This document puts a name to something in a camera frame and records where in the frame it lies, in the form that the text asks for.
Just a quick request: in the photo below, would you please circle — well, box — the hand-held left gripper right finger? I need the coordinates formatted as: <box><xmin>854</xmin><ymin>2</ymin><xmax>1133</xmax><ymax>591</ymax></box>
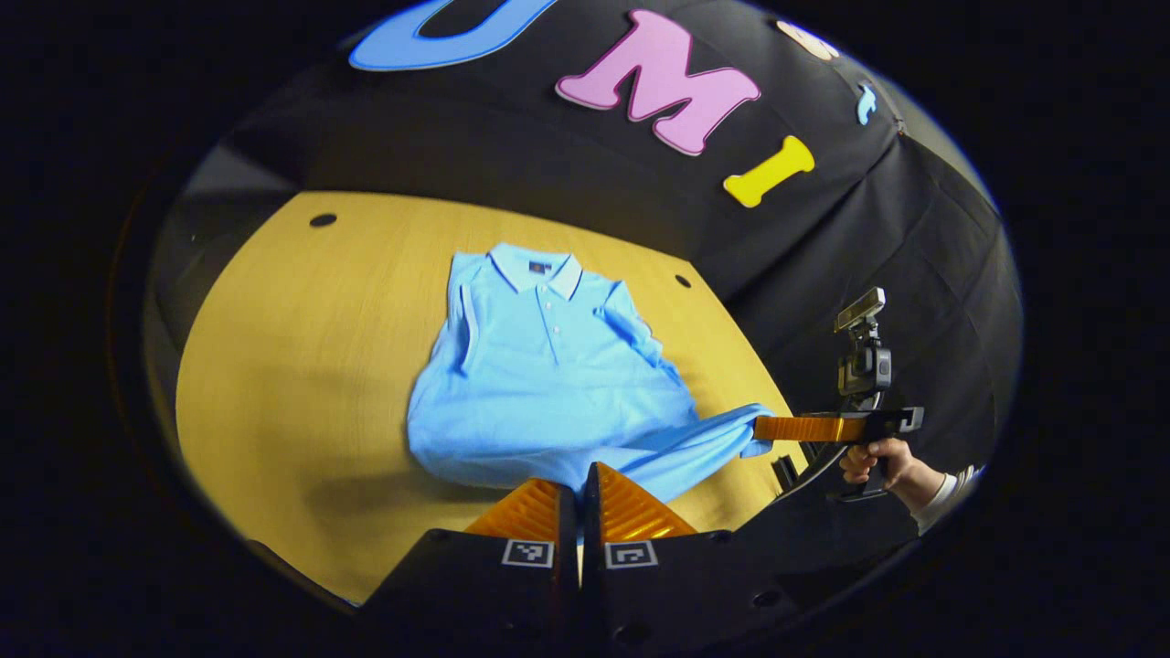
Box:
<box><xmin>583</xmin><ymin>462</ymin><xmax>824</xmax><ymax>645</ymax></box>

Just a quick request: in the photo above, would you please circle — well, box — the light blue T-shirt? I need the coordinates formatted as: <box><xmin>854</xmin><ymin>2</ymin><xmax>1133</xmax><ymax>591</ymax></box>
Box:
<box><xmin>407</xmin><ymin>242</ymin><xmax>778</xmax><ymax>508</ymax></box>

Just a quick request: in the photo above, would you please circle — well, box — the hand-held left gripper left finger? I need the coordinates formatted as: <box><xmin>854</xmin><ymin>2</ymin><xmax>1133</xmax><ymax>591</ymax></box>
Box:
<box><xmin>361</xmin><ymin>478</ymin><xmax>580</xmax><ymax>645</ymax></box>

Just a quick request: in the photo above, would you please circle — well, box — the black backdrop cloth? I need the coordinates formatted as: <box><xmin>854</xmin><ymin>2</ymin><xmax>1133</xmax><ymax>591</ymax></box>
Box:
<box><xmin>146</xmin><ymin>0</ymin><xmax>1025</xmax><ymax>513</ymax></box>

